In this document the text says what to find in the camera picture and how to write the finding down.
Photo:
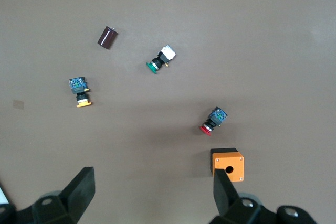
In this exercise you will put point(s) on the red mushroom push button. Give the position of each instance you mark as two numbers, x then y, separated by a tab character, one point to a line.
216	119

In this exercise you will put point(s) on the orange button enclosure box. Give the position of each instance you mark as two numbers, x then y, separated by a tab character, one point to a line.
231	161

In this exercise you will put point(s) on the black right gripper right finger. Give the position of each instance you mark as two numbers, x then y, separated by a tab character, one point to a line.
224	195

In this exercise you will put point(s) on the dark red cylindrical capacitor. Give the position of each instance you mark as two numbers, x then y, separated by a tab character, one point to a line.
107	38

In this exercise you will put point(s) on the green mushroom push button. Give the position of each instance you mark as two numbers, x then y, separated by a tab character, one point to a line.
162	57

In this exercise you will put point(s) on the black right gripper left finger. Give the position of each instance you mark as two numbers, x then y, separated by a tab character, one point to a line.
78	190

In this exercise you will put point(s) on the brown tape patch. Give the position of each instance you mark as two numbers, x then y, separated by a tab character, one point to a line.
18	104

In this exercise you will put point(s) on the yellow mushroom push button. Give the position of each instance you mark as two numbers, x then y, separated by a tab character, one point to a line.
78	90

